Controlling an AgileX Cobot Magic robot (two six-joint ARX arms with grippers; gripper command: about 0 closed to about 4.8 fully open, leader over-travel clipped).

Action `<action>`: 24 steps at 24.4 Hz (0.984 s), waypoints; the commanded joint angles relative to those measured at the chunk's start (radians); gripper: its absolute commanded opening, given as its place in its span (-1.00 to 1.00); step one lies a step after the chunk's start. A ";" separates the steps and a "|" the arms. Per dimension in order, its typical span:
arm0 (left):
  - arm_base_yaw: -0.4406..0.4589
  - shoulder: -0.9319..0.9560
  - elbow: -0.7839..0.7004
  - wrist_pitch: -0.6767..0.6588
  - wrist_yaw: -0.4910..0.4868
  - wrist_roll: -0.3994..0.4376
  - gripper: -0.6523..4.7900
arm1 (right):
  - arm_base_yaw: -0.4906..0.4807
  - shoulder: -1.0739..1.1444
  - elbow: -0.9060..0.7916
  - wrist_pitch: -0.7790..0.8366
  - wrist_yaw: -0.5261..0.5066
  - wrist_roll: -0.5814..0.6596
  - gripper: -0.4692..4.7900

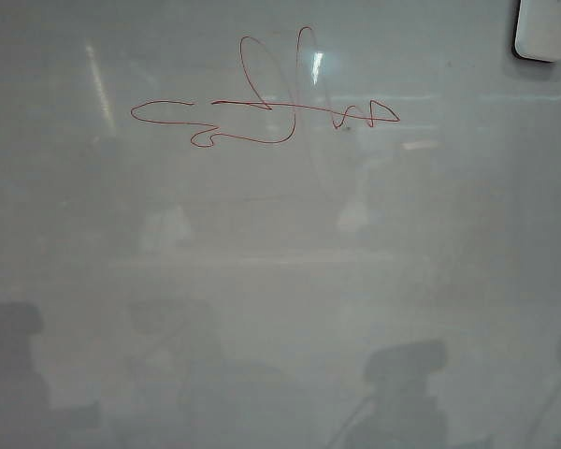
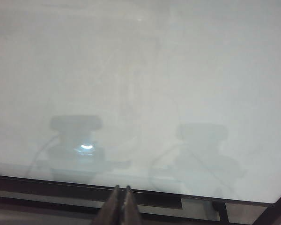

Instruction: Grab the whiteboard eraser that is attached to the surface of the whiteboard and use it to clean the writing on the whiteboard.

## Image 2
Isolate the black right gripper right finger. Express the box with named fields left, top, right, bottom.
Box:
left=123, top=185, right=143, bottom=225

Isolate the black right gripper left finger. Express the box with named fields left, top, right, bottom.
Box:
left=97, top=185, right=123, bottom=225

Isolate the white glass whiteboard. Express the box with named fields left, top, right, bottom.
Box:
left=0, top=0, right=281, bottom=207

